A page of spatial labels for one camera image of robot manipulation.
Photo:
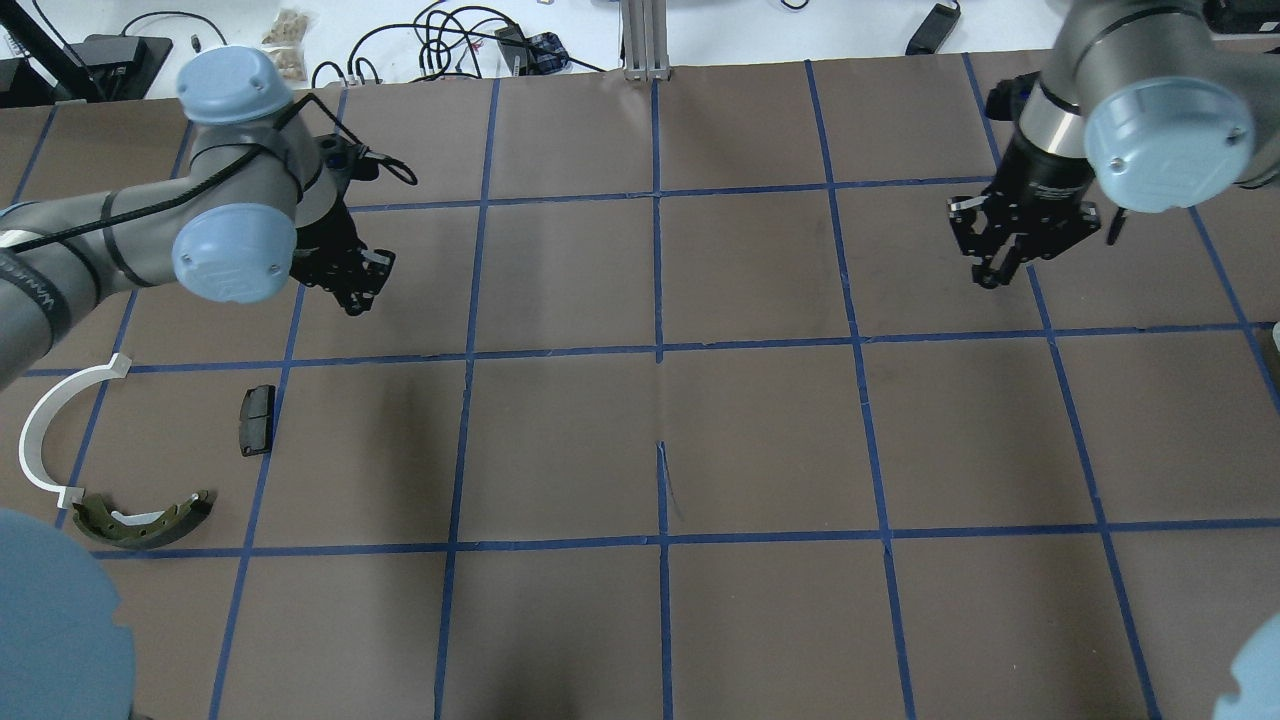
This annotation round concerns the white curved plastic part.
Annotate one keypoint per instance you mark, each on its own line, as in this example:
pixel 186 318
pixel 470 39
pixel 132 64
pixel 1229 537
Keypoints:
pixel 34 431

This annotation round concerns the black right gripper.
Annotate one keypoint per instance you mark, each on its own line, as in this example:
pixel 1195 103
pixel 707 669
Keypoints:
pixel 1037 174

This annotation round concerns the black brake pad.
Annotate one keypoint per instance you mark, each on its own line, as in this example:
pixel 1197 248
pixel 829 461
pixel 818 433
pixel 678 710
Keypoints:
pixel 257 421

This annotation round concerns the black device box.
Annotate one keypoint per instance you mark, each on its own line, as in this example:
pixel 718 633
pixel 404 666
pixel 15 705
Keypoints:
pixel 1242 17

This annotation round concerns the aluminium frame post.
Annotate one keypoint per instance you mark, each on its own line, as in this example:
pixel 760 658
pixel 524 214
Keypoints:
pixel 644 40

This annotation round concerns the bag of small parts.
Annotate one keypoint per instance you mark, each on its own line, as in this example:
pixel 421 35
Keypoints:
pixel 283 40

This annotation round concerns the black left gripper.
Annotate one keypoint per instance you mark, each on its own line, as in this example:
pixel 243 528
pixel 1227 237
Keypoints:
pixel 322 240

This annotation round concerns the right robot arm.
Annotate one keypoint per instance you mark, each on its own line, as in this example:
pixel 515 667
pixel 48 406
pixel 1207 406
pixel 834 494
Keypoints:
pixel 1135 110

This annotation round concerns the black power adapter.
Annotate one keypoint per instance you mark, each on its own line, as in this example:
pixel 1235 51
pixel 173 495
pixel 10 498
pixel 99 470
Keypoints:
pixel 934 29

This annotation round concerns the olive metal brake shoe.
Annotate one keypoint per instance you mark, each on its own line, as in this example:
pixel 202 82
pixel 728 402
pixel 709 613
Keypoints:
pixel 101 522

